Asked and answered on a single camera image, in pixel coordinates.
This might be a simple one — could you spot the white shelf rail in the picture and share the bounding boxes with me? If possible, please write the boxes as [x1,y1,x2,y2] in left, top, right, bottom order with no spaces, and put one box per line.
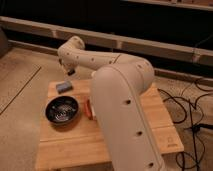
[0,16,213,66]

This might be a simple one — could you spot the wooden table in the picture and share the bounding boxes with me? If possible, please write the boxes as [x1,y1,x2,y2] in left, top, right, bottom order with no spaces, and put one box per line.
[35,79,184,171]

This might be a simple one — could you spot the black bowl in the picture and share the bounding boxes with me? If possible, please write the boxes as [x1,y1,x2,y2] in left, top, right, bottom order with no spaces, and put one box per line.
[45,96,79,125]

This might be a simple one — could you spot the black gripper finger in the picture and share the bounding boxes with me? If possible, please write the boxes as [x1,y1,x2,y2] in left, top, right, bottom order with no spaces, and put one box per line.
[67,69,75,76]

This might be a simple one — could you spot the black floor cables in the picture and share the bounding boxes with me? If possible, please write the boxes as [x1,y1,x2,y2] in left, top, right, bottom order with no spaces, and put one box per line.
[158,77,213,171]

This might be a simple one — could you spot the blue sponge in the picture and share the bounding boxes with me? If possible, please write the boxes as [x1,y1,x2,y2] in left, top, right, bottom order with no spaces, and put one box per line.
[56,81,73,94]

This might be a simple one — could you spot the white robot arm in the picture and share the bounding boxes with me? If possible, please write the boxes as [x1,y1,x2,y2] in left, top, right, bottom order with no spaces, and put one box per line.
[57,36,167,171]

